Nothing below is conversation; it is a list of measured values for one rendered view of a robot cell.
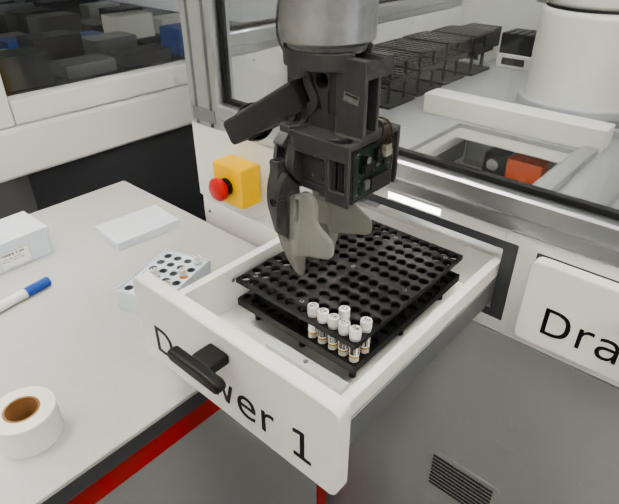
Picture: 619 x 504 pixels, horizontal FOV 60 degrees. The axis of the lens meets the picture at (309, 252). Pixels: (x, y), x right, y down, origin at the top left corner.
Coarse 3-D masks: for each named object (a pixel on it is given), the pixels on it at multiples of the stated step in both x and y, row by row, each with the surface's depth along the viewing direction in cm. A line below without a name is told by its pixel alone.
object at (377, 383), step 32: (384, 224) 78; (416, 224) 75; (256, 256) 69; (480, 256) 69; (192, 288) 62; (224, 288) 66; (480, 288) 65; (224, 320) 66; (256, 320) 66; (416, 320) 66; (448, 320) 60; (384, 352) 62; (416, 352) 56; (352, 384) 57; (384, 384) 52; (352, 416) 49
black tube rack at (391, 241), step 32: (352, 256) 67; (384, 256) 67; (416, 256) 67; (448, 256) 67; (288, 288) 62; (320, 288) 61; (352, 288) 61; (384, 288) 62; (416, 288) 62; (448, 288) 67; (288, 320) 61; (352, 320) 57; (384, 320) 56; (320, 352) 58
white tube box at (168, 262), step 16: (160, 256) 86; (176, 256) 86; (192, 256) 86; (144, 272) 83; (160, 272) 84; (176, 272) 83; (192, 272) 83; (208, 272) 86; (128, 288) 80; (176, 288) 79; (128, 304) 79
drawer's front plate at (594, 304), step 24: (552, 264) 60; (528, 288) 63; (552, 288) 61; (576, 288) 59; (600, 288) 57; (528, 312) 64; (576, 312) 60; (600, 312) 58; (528, 336) 66; (576, 336) 61; (600, 336) 59; (576, 360) 62; (600, 360) 60
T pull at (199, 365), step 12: (180, 348) 51; (204, 348) 51; (216, 348) 51; (180, 360) 50; (192, 360) 50; (204, 360) 50; (216, 360) 50; (228, 360) 51; (192, 372) 49; (204, 372) 48; (204, 384) 48; (216, 384) 47
